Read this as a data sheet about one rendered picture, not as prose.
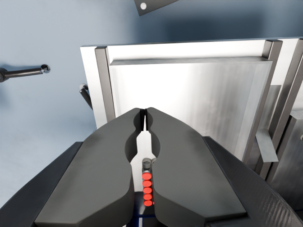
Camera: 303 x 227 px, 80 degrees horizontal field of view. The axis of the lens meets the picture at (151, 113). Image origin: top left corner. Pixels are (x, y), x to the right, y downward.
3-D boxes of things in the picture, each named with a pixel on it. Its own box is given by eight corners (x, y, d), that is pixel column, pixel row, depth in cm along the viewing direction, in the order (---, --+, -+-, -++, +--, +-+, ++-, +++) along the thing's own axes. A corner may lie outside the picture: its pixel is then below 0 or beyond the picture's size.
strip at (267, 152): (262, 143, 41) (278, 161, 36) (248, 144, 41) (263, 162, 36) (281, 84, 35) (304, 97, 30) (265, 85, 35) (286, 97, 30)
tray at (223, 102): (226, 187, 48) (231, 199, 45) (128, 191, 48) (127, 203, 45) (260, 56, 32) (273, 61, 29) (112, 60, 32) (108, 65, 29)
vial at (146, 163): (151, 164, 43) (152, 179, 39) (142, 165, 43) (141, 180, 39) (151, 157, 42) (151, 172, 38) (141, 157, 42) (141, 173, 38)
